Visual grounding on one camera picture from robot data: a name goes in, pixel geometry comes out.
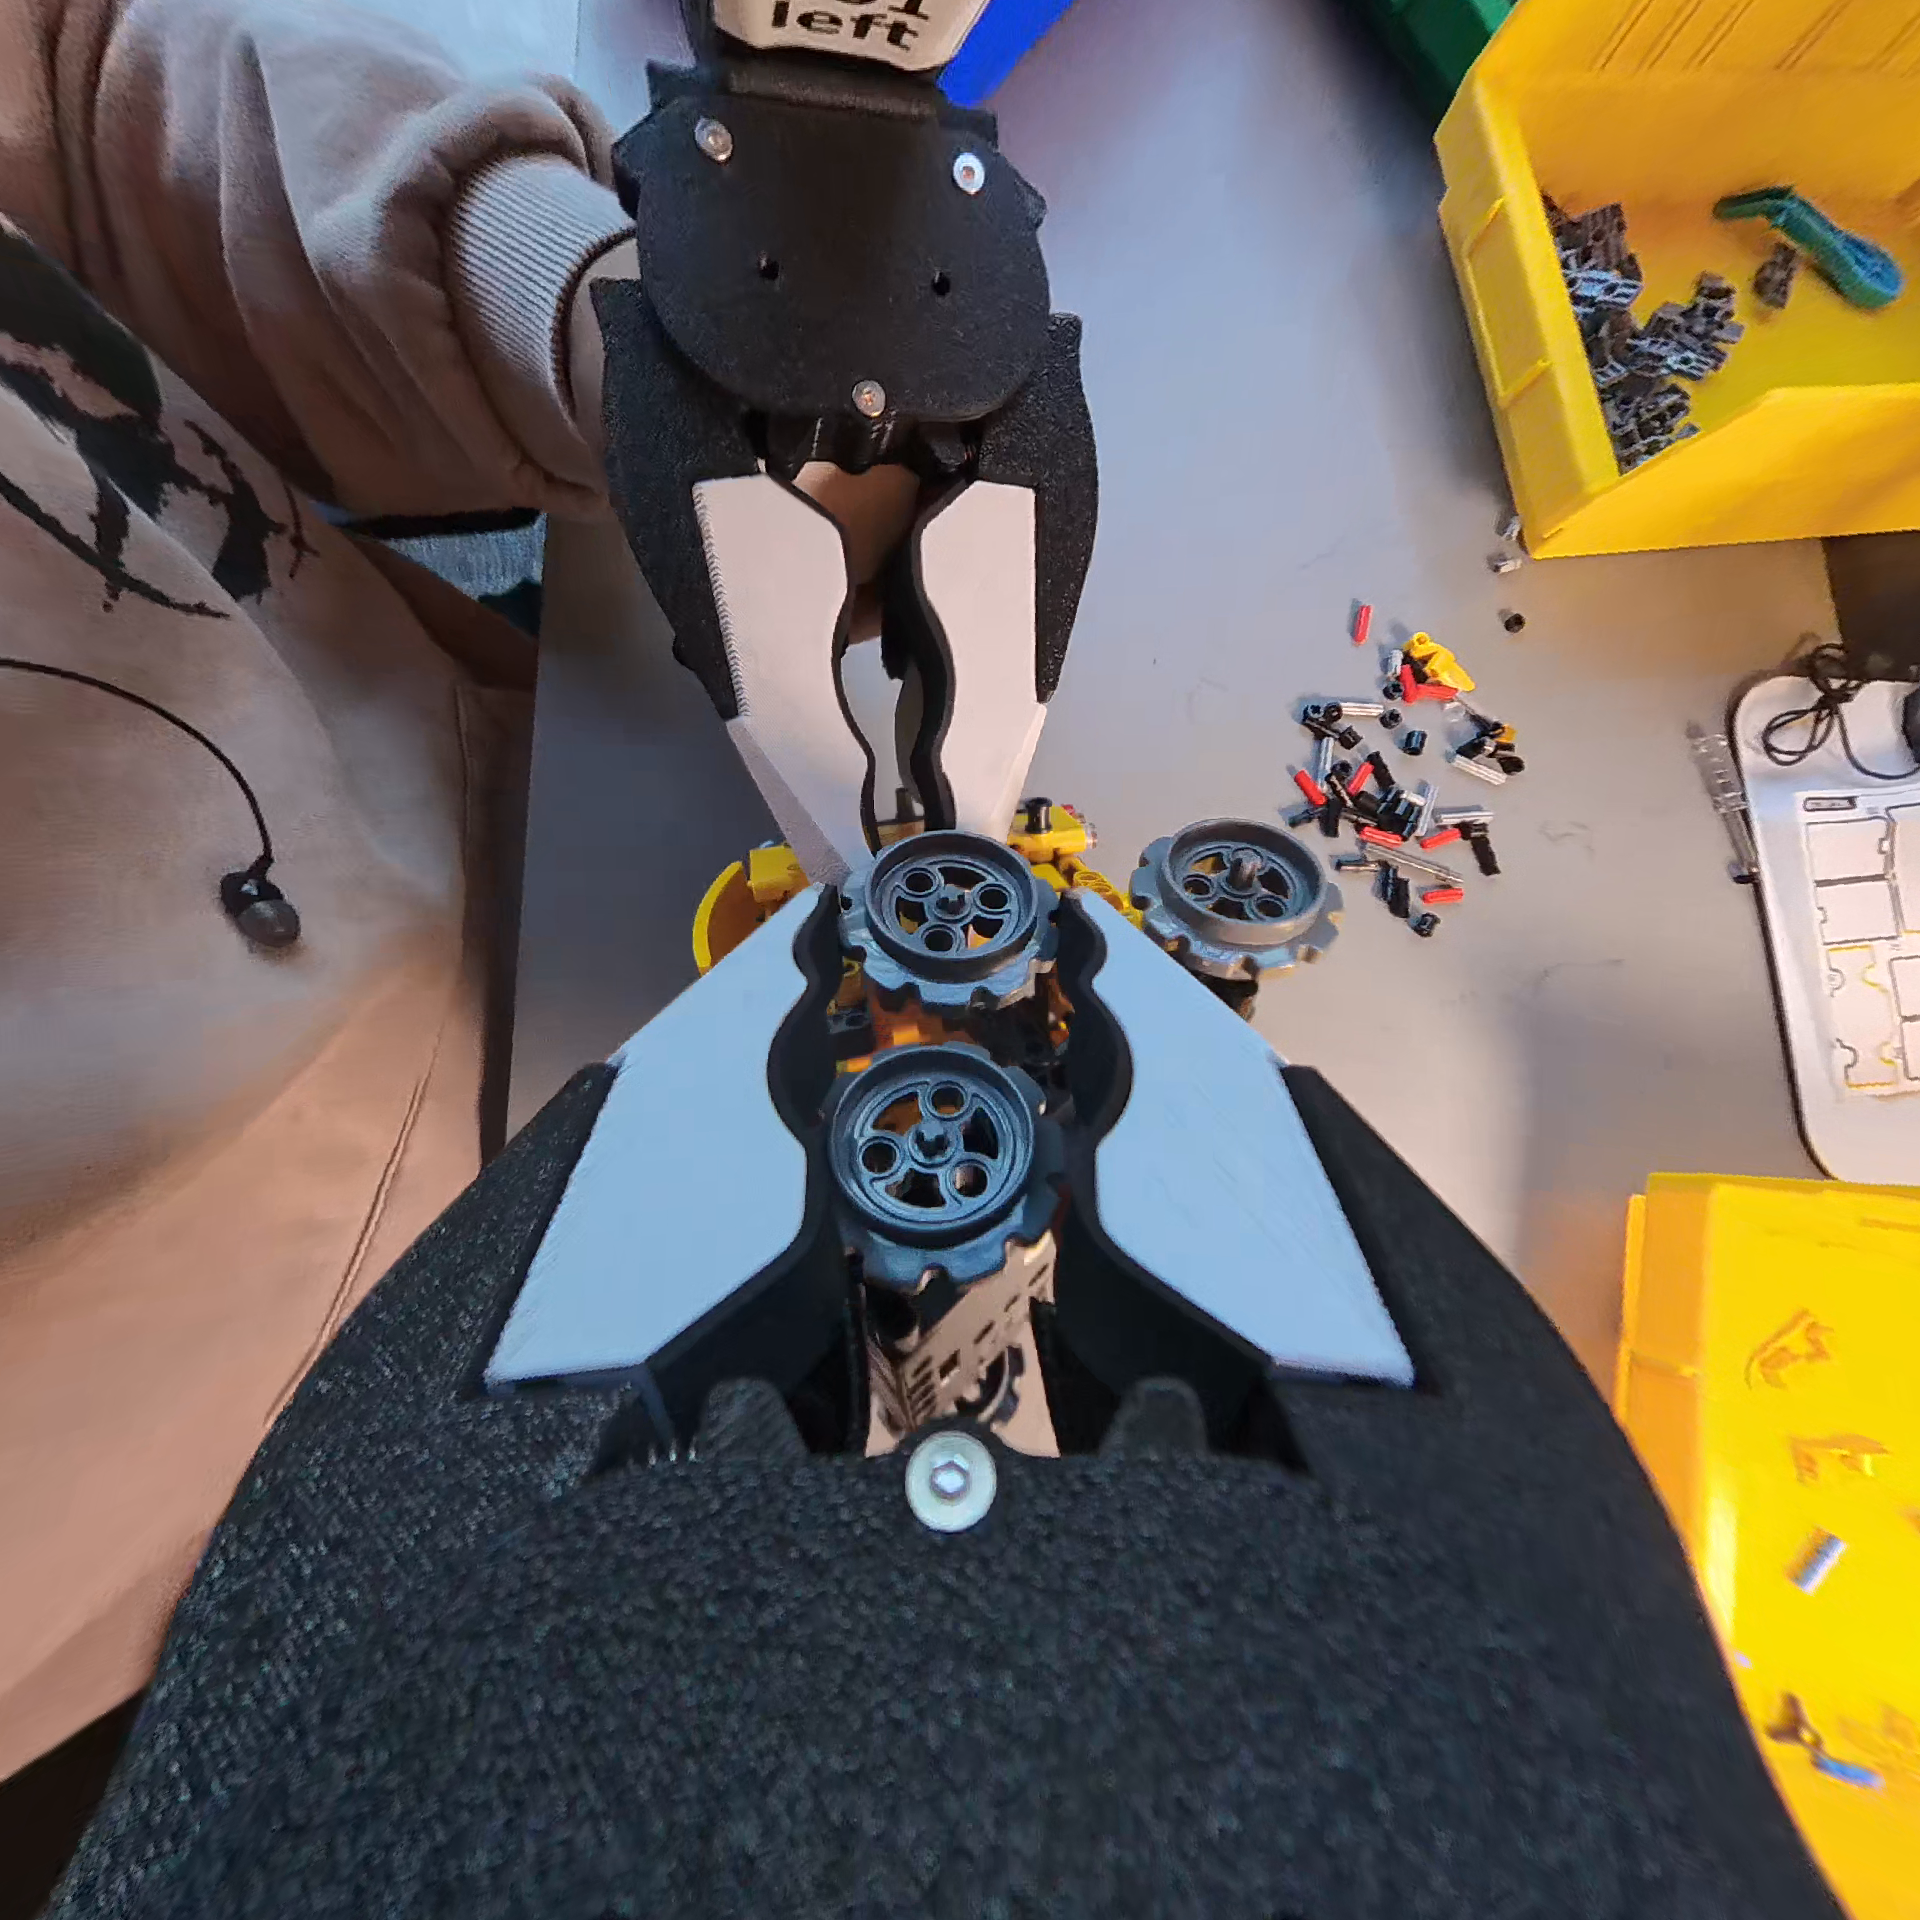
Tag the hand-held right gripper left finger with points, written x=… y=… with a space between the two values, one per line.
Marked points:
x=661 y=1201

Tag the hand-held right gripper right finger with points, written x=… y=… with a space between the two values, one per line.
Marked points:
x=1231 y=1201

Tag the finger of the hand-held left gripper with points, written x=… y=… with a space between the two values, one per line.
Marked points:
x=773 y=647
x=991 y=647

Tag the yellow toy brick vehicle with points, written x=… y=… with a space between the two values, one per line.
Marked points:
x=750 y=886

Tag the grey toy wheel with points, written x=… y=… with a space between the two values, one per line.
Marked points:
x=934 y=1159
x=1233 y=887
x=948 y=918

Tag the person's left forearm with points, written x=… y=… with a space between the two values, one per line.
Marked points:
x=376 y=226

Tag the white desk stand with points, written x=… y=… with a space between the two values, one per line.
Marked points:
x=1770 y=840

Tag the person's left hand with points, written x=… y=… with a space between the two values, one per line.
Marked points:
x=863 y=525

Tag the blue plastic bin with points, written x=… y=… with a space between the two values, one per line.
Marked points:
x=1006 y=53

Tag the pile of small brick pins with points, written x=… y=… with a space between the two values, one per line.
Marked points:
x=1395 y=809

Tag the beige printed sweatshirt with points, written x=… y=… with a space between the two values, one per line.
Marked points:
x=149 y=1201

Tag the pair of small grey connectors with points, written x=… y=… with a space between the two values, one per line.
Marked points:
x=1504 y=550

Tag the yellow plastic bin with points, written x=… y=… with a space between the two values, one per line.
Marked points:
x=1516 y=301
x=1724 y=1424

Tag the green plastic bin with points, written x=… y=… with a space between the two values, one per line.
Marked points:
x=1424 y=38

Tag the clear pen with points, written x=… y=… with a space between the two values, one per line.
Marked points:
x=1724 y=809

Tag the scattered small mixed brick parts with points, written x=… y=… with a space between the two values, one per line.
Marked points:
x=1820 y=1561

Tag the heap of black brick connectors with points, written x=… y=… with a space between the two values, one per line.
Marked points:
x=1642 y=361

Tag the black flat device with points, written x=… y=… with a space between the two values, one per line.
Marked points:
x=1875 y=600

